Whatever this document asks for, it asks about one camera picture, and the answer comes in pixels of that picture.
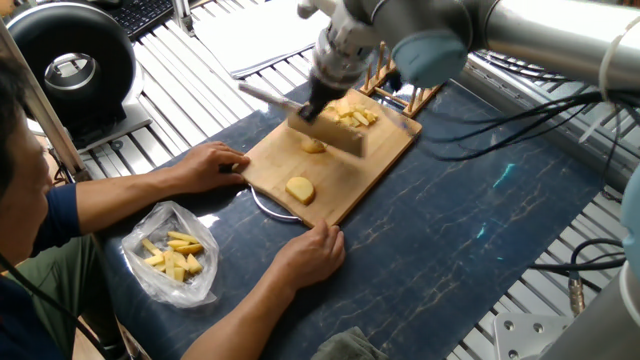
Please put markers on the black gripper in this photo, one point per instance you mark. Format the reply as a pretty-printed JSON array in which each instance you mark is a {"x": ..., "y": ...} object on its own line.
[{"x": 342, "y": 62}]

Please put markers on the thin cut potato slice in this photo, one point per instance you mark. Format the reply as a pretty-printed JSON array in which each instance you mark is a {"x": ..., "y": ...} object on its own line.
[
  {"x": 371, "y": 116},
  {"x": 362, "y": 120},
  {"x": 347, "y": 104},
  {"x": 358, "y": 109}
]

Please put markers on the steel cleaver knife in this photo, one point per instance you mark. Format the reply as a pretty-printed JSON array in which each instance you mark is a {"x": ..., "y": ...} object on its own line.
[{"x": 330, "y": 135}]

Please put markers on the bamboo cutting board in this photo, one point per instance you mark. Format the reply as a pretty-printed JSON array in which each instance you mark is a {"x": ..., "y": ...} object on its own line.
[{"x": 375, "y": 170}]

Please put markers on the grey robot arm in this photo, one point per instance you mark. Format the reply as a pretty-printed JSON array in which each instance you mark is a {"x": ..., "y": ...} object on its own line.
[{"x": 540, "y": 35}]

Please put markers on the person's left forearm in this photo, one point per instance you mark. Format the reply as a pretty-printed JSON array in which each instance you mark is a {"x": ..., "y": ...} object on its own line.
[{"x": 110, "y": 198}]

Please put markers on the person's right forearm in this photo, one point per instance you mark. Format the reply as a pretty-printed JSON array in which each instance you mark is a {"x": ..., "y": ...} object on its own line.
[{"x": 235, "y": 328}]

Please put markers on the person's left hand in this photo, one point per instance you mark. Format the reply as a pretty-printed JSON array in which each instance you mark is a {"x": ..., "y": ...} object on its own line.
[{"x": 210, "y": 165}]

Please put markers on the person's right hand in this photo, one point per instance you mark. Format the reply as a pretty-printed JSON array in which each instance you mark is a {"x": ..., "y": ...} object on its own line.
[{"x": 312, "y": 255}]

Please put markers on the wooden knife rack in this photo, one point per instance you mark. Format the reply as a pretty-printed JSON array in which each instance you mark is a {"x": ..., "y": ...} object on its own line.
[{"x": 415, "y": 95}]

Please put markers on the white sheet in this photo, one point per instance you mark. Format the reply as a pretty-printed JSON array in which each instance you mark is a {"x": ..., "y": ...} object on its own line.
[{"x": 250, "y": 35}]

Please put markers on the dark blue marble mat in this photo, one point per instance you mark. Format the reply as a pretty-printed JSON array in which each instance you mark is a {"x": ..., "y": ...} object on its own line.
[{"x": 460, "y": 230}]

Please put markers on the black keyboard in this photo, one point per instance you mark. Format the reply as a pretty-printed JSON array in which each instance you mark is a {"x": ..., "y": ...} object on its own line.
[{"x": 140, "y": 15}]

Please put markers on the plastic bag of potato sticks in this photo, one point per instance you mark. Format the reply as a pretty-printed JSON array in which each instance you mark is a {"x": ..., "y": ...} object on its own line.
[{"x": 165, "y": 255}]

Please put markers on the grey-green cloth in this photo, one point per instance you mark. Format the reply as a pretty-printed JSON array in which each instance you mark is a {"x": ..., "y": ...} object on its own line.
[{"x": 345, "y": 345}]

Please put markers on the wooden pole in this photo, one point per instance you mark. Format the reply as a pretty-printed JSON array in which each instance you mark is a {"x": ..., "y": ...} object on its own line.
[{"x": 40, "y": 105}]

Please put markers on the metal mounting plate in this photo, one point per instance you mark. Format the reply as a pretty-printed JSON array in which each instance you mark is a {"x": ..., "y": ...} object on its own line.
[{"x": 535, "y": 340}]

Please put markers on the olive trousers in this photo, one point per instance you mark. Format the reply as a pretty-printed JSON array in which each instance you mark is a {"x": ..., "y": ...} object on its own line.
[{"x": 55, "y": 300}]

